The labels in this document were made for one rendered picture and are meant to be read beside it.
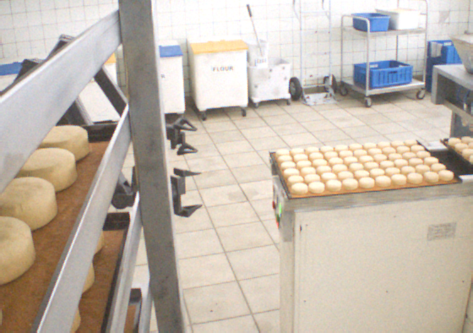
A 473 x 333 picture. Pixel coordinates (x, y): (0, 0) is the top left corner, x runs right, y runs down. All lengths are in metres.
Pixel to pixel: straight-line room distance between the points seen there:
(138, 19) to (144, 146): 0.12
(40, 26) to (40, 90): 5.56
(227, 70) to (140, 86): 4.83
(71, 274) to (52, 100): 0.08
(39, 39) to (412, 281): 4.67
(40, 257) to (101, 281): 0.14
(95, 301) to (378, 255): 1.55
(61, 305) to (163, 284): 0.32
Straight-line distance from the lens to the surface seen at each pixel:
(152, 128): 0.49
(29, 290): 0.29
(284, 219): 1.80
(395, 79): 6.04
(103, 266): 0.47
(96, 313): 0.42
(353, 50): 6.46
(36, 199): 0.34
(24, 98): 0.22
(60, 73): 0.27
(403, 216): 1.86
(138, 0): 0.47
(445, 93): 2.31
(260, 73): 5.63
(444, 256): 2.02
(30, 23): 5.81
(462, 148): 2.14
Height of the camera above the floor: 1.65
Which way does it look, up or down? 21 degrees down
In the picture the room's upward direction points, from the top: 3 degrees counter-clockwise
